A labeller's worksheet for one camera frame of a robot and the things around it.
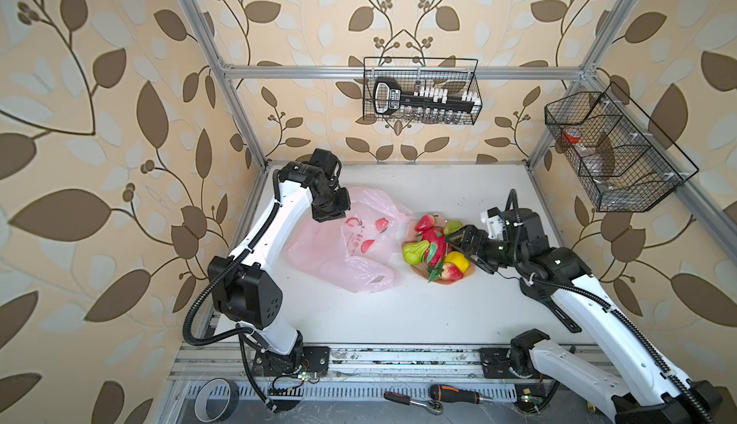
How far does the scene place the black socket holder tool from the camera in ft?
2.72

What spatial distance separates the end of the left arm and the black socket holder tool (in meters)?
0.30

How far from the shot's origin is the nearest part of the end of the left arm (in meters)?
0.59
